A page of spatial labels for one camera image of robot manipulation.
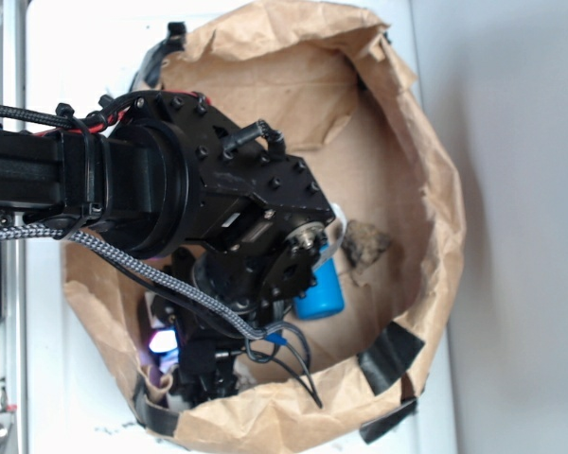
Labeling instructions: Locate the aluminium frame rail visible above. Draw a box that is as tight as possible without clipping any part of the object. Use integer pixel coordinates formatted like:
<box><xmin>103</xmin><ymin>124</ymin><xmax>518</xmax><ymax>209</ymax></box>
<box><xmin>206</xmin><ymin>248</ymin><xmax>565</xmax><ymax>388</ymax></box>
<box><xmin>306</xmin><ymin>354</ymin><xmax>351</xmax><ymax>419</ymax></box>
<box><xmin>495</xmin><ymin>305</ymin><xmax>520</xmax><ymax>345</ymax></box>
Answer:
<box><xmin>0</xmin><ymin>1</ymin><xmax>28</xmax><ymax>453</ymax></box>

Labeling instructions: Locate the white paper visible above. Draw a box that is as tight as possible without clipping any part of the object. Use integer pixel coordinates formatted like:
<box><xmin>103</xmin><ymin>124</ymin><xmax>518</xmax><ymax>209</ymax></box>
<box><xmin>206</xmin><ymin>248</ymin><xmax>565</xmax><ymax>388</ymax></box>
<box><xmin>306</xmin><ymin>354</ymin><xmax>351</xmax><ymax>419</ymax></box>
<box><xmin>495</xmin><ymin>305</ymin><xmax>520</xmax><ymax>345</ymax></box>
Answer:
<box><xmin>166</xmin><ymin>361</ymin><xmax>257</xmax><ymax>411</ymax></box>

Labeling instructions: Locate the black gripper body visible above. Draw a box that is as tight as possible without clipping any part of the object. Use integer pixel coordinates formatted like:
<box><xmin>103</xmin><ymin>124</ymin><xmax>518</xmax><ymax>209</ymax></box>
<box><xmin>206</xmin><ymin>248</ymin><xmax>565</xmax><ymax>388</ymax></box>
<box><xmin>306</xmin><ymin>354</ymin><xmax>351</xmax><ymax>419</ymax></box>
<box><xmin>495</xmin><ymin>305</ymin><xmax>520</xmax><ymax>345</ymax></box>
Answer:
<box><xmin>151</xmin><ymin>247</ymin><xmax>284</xmax><ymax>407</ymax></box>

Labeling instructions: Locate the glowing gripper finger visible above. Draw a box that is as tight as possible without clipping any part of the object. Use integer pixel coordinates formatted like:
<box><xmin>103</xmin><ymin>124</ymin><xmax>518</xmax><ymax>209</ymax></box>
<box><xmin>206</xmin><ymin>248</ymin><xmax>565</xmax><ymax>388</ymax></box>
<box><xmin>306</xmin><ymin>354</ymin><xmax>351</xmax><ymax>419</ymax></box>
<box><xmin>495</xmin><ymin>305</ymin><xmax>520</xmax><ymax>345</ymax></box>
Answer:
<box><xmin>149</xmin><ymin>328</ymin><xmax>178</xmax><ymax>354</ymax></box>

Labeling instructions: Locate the blue plastic bottle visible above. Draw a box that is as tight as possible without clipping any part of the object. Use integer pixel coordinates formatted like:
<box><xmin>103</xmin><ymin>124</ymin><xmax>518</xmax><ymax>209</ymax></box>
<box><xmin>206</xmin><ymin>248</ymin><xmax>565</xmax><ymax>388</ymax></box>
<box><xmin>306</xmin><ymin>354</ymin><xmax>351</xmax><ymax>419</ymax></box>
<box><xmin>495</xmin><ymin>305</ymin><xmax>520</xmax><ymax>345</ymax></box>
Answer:
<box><xmin>294</xmin><ymin>243</ymin><xmax>345</xmax><ymax>321</ymax></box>

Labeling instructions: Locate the brown rock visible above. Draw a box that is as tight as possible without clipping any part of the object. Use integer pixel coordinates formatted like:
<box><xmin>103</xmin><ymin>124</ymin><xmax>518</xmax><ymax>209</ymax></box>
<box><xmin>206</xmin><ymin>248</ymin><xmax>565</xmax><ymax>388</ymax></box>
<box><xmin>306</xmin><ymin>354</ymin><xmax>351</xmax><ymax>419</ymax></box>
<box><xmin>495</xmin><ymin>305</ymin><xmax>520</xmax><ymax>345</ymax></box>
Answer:
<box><xmin>342</xmin><ymin>219</ymin><xmax>392</xmax><ymax>278</ymax></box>

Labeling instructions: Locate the grey braided cable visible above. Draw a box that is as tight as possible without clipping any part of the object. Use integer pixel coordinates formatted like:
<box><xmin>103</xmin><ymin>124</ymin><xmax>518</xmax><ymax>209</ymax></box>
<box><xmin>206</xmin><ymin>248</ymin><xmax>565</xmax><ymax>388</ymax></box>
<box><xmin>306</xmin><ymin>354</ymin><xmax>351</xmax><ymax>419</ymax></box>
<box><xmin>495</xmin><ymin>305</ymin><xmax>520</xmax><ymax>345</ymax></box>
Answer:
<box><xmin>0</xmin><ymin>225</ymin><xmax>324</xmax><ymax>409</ymax></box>

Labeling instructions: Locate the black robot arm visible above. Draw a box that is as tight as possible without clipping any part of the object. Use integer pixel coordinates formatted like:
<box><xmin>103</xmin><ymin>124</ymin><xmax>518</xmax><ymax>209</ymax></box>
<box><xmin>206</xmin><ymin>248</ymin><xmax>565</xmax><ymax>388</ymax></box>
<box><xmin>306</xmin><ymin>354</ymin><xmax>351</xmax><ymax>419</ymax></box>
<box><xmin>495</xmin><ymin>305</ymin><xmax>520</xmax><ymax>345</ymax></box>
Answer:
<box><xmin>0</xmin><ymin>91</ymin><xmax>338</xmax><ymax>408</ymax></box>

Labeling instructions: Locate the brown paper bag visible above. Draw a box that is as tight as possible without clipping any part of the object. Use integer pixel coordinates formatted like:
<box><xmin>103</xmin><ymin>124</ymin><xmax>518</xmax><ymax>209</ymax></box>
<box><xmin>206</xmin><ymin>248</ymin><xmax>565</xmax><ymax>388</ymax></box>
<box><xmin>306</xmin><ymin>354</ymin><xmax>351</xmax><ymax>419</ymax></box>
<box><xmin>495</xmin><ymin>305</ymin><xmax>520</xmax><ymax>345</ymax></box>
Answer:
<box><xmin>63</xmin><ymin>1</ymin><xmax>466</xmax><ymax>453</ymax></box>

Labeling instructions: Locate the black red wire bundle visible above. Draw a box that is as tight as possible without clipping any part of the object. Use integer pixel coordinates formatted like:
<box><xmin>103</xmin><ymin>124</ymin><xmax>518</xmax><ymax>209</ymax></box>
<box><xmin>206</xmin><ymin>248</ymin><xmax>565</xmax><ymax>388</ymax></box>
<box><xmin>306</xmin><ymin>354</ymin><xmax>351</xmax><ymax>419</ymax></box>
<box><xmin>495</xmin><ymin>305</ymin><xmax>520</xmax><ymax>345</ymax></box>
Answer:
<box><xmin>0</xmin><ymin>89</ymin><xmax>209</xmax><ymax>138</ymax></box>

